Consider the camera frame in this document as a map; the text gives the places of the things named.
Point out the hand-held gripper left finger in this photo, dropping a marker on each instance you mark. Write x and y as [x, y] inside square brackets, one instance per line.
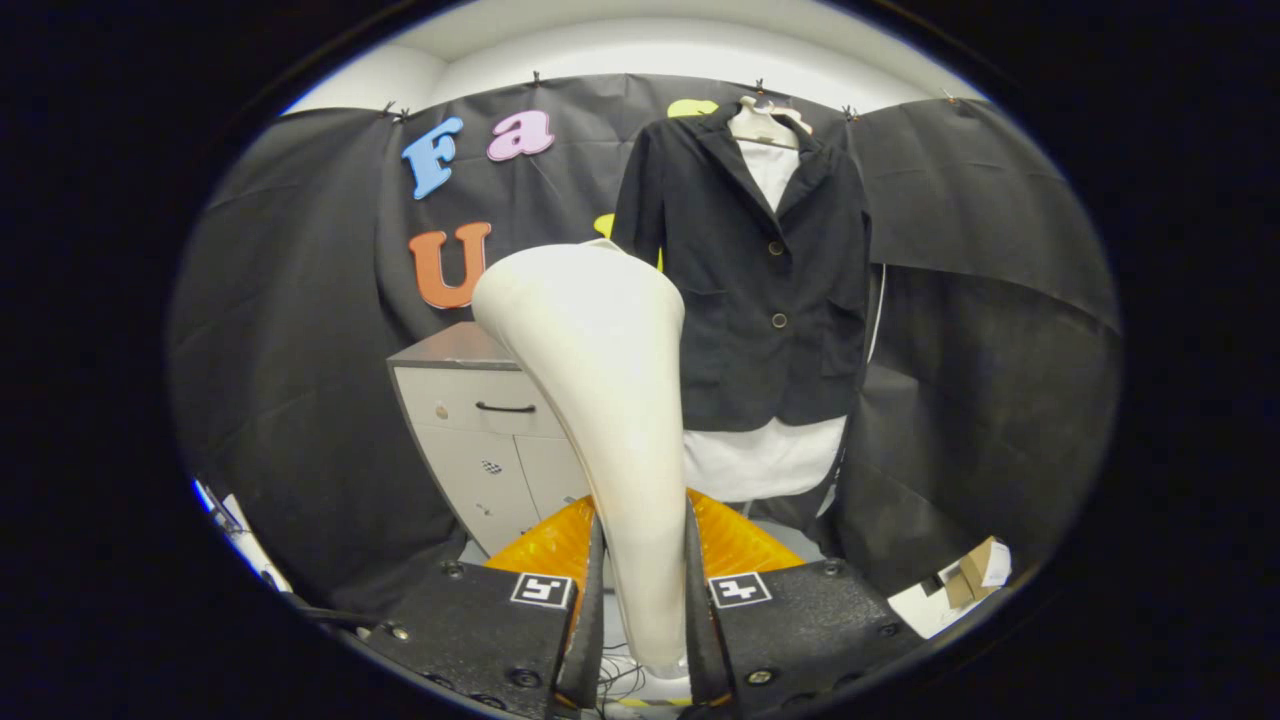
[590, 640]

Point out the black blazer jacket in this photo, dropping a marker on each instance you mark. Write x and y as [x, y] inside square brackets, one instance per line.
[740, 370]

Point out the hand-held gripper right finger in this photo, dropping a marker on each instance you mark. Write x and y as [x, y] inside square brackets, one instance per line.
[700, 640]

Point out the black backdrop cloth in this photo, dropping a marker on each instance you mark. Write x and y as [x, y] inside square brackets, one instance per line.
[300, 300]

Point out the white shirt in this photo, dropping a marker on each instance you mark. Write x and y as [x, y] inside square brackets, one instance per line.
[760, 460]

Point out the white garment steamer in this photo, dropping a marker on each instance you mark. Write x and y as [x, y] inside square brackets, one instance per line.
[600, 400]

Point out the white paper sheet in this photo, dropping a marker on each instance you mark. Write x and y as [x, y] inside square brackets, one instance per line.
[925, 610]

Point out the grey cabinet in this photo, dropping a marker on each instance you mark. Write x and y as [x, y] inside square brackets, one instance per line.
[470, 470]

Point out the white plastic hanger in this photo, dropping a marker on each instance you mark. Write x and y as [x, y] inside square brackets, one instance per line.
[755, 125]

